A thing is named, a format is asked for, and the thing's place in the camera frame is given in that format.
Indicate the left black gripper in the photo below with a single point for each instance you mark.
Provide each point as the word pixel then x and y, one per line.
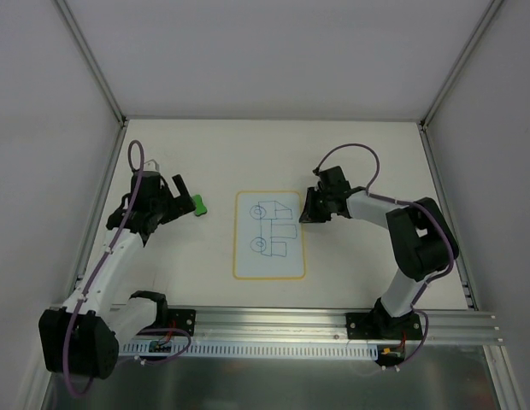
pixel 175 205

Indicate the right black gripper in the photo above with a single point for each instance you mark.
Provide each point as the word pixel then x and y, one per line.
pixel 318 204

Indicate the green whiteboard eraser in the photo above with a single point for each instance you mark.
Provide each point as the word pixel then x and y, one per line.
pixel 200 208

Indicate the yellow framed small whiteboard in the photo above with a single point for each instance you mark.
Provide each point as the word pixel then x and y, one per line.
pixel 268 239

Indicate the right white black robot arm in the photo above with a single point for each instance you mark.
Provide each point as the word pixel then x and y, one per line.
pixel 423 245

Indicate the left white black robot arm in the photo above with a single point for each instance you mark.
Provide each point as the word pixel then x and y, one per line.
pixel 84 336

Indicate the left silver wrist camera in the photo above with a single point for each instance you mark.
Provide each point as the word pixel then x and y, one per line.
pixel 151 166

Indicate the left aluminium frame post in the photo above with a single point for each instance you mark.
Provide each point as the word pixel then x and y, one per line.
pixel 71 23

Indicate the aluminium frame post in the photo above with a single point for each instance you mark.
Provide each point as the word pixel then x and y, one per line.
pixel 462 133
pixel 71 23

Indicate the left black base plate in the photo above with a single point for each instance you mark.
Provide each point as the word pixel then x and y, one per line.
pixel 182 318

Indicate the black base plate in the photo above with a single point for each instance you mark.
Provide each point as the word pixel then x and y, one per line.
pixel 370 326
pixel 182 318

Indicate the aluminium mounting rail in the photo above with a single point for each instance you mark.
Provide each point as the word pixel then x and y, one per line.
pixel 308 325

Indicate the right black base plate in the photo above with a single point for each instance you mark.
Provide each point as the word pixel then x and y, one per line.
pixel 370 326

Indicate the white slotted cable duct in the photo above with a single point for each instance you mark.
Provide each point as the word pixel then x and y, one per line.
pixel 252 350

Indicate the right aluminium frame post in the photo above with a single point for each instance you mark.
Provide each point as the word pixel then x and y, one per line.
pixel 462 133

